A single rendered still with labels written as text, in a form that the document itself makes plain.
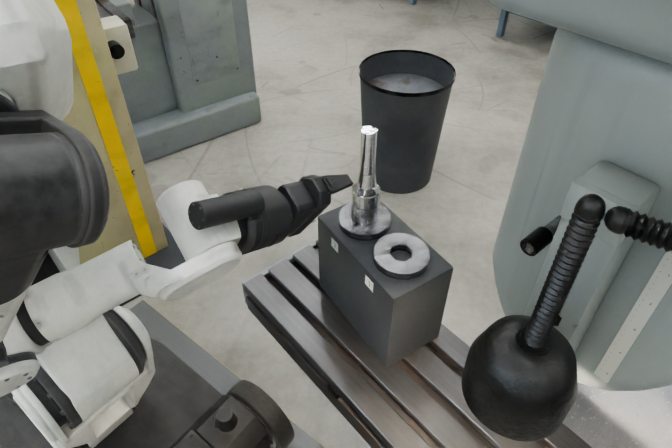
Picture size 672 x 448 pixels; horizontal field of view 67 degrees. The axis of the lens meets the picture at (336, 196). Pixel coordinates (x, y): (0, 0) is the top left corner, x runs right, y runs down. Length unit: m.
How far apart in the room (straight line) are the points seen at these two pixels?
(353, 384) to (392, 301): 0.19
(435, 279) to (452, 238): 1.75
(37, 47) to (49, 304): 0.30
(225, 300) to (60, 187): 1.90
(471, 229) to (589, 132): 2.25
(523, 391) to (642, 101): 0.19
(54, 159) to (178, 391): 1.05
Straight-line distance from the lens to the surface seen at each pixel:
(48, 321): 0.67
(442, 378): 0.92
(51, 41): 0.50
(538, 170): 0.42
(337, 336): 0.95
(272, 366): 2.07
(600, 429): 1.03
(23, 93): 0.51
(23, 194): 0.40
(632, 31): 0.31
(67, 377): 0.90
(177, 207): 0.66
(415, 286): 0.79
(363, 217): 0.84
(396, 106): 2.42
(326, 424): 1.94
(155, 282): 0.64
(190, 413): 1.37
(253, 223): 0.68
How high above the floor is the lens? 1.75
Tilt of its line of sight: 40 degrees down
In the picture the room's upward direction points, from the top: straight up
